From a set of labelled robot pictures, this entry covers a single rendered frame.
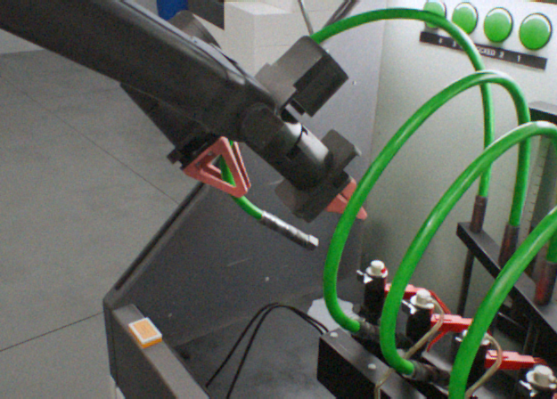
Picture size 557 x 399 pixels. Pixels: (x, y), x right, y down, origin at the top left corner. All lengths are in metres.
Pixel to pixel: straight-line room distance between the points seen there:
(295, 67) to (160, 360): 0.47
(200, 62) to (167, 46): 0.04
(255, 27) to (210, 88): 3.03
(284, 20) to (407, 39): 2.55
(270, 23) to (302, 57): 2.96
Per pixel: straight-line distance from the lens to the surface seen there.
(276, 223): 0.82
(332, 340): 0.89
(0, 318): 2.74
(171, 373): 0.88
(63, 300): 2.77
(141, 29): 0.46
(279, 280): 1.17
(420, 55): 1.08
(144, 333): 0.93
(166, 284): 1.03
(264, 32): 3.57
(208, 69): 0.52
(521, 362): 0.77
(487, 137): 0.89
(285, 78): 0.62
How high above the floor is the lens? 1.53
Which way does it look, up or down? 25 degrees down
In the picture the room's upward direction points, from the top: 2 degrees clockwise
